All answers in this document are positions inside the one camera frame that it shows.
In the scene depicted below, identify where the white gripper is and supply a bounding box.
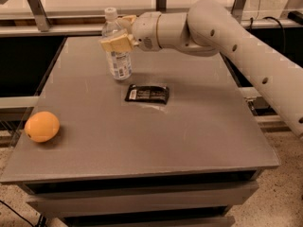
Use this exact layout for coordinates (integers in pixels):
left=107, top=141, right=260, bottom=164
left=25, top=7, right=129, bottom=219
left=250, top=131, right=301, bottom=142
left=99, top=11, right=162, bottom=53

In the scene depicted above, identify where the right metal bracket post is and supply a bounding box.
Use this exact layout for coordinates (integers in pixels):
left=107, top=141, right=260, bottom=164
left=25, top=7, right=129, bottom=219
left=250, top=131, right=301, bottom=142
left=231, top=0, right=246, bottom=23

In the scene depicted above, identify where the black rxbar chocolate wrapper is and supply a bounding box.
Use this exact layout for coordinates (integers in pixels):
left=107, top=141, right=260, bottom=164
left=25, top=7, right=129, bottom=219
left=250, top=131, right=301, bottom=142
left=125, top=84, right=169, bottom=104

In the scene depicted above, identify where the orange fruit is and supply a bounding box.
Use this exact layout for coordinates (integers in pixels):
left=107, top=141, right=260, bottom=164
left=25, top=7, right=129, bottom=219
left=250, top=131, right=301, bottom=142
left=25, top=112, right=60, bottom=143

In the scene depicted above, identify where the clear plastic water bottle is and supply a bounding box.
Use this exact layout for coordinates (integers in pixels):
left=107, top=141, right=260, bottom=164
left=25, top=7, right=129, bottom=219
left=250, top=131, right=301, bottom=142
left=102, top=8, right=132, bottom=80

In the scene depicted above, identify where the black cable right background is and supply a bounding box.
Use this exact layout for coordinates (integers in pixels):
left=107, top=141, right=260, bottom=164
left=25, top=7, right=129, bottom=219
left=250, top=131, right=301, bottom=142
left=247, top=16, right=287, bottom=45

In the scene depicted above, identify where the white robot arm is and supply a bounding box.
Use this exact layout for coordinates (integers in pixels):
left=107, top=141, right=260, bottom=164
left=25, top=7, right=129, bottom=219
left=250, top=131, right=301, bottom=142
left=100, top=0, right=303, bottom=138

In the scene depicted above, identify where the left metal bracket post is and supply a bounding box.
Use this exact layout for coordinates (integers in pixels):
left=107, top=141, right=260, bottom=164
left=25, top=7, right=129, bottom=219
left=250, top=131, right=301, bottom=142
left=27, top=0, right=50, bottom=32

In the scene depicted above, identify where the grey upper drawer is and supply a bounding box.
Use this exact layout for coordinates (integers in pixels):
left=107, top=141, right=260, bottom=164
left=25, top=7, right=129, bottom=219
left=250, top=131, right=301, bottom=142
left=27, top=181, right=258, bottom=218

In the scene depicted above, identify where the black cable floor left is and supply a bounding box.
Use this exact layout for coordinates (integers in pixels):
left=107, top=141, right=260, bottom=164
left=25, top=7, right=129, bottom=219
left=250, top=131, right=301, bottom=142
left=0, top=201, right=48, bottom=227

